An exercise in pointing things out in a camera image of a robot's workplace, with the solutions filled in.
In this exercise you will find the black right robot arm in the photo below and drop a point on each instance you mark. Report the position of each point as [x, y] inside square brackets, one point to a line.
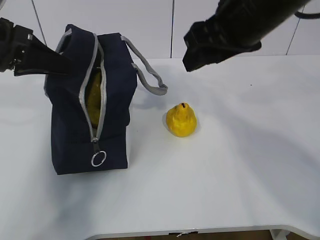
[237, 27]

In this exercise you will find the yellow banana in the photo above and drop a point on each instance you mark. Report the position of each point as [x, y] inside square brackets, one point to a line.
[93, 97]

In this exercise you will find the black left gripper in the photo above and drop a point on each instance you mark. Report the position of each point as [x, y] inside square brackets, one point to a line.
[24, 53]

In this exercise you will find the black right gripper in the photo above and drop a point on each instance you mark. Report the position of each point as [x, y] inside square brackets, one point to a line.
[207, 43]

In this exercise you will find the navy blue lunch bag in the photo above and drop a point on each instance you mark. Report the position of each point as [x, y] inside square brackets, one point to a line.
[77, 147]

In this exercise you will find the yellow pear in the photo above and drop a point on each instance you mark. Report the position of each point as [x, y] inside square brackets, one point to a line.
[181, 120]

